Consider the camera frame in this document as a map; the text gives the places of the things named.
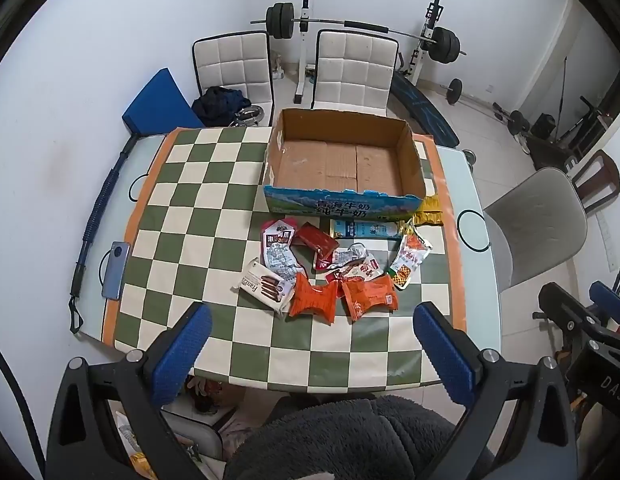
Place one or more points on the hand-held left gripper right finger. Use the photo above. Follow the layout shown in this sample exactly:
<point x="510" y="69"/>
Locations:
<point x="442" y="355"/>

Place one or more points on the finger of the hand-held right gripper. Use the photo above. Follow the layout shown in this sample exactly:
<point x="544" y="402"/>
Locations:
<point x="609" y="291"/>
<point x="560" y="302"/>

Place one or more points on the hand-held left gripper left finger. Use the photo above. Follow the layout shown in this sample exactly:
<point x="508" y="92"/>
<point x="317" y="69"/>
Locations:
<point x="184" y="355"/>

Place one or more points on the dark red snack packet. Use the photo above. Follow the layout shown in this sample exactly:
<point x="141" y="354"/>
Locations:
<point x="315" y="237"/>

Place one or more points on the cardboard box blue print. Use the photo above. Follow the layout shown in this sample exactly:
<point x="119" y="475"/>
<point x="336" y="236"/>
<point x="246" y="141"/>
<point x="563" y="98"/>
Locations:
<point x="340" y="160"/>

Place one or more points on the grey shell chair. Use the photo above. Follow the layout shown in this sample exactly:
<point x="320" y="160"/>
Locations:
<point x="535" y="220"/>

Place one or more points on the white and orange snack packet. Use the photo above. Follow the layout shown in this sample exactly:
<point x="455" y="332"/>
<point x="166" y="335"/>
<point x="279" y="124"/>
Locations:
<point x="409" y="260"/>

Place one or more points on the white wafer stick packet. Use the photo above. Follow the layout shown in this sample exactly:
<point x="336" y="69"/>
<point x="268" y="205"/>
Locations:
<point x="260" y="285"/>

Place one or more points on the blue smartphone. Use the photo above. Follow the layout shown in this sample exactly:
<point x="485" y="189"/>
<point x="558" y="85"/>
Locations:
<point x="115" y="270"/>

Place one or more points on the brown wooden chair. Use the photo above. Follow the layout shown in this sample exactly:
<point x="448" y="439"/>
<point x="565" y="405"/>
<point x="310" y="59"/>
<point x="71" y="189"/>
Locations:
<point x="602" y="180"/>

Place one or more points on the red white crumpled snack packet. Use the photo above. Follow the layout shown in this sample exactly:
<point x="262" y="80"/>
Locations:
<point x="367" y="270"/>

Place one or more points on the person's grey fleece clothing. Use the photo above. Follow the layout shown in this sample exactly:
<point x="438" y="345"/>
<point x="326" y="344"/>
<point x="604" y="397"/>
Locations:
<point x="350" y="435"/>

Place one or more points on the gold snack packet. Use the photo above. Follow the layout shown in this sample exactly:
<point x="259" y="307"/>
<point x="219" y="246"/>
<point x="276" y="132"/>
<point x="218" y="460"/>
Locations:
<point x="429" y="210"/>

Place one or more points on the green checkered tablecloth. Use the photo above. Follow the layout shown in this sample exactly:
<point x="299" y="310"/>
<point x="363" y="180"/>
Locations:
<point x="214" y="210"/>

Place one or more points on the red and white snack packet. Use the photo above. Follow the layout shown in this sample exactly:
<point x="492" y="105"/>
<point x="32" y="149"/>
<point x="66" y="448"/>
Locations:
<point x="276" y="236"/>

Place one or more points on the black exercise machine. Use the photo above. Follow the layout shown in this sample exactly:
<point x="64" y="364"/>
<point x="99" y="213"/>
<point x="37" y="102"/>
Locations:
<point x="542" y="127"/>

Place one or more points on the black weight bench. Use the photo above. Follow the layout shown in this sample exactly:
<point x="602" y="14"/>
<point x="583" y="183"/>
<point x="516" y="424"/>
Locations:
<point x="425" y="110"/>

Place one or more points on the chrome metal object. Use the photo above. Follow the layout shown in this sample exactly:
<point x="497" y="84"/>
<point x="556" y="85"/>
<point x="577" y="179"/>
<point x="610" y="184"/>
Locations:
<point x="250" y="114"/>

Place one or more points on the blue wedge cushion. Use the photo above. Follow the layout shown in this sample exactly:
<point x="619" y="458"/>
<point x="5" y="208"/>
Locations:
<point x="159" y="102"/>

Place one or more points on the dark clothing bundle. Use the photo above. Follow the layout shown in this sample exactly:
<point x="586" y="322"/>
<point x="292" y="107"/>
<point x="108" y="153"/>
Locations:
<point x="217" y="102"/>

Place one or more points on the white padded chair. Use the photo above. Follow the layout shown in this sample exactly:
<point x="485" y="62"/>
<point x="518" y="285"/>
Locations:
<point x="352" y="65"/>
<point x="234" y="60"/>

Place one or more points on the black barbell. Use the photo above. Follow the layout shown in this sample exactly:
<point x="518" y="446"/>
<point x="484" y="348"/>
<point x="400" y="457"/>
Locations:
<point x="282" y="21"/>

